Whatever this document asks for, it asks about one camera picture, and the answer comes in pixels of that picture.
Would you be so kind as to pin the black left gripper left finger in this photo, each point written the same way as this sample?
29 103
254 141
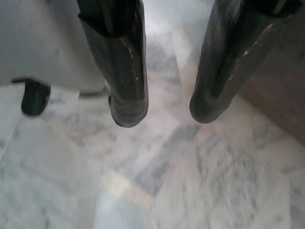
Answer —
124 71

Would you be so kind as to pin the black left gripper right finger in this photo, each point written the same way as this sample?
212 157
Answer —
214 71

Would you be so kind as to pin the brown-grey fabric sofa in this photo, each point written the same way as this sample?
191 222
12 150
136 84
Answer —
276 83
43 43

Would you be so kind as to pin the black sofa foot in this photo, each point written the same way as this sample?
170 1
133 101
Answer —
34 100

